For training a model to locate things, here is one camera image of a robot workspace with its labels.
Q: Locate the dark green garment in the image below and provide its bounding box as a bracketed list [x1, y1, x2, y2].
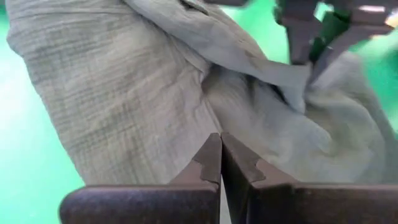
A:
[6, 0, 398, 186]

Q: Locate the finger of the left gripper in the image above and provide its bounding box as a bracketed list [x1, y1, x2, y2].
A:
[281, 17, 323, 65]
[309, 24, 394, 85]

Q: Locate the green table mat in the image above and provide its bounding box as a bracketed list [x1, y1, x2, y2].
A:
[0, 0, 398, 224]

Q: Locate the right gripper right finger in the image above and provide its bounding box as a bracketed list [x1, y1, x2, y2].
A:
[221, 133, 398, 224]

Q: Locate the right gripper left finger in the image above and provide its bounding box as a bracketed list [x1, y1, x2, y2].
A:
[58, 133, 223, 224]

